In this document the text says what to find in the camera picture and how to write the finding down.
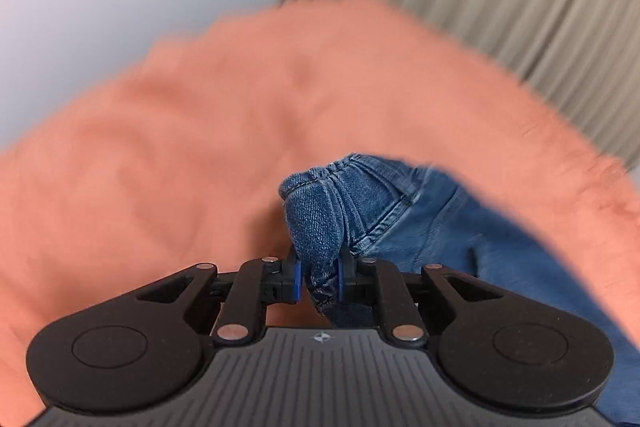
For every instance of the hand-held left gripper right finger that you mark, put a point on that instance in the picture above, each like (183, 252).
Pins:
(342, 280)

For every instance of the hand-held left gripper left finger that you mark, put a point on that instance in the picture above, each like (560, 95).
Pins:
(298, 280)

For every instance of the blue denim pants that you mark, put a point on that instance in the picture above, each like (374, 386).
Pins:
(320, 217)

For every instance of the orange bed sheet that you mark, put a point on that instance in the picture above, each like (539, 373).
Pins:
(175, 157)

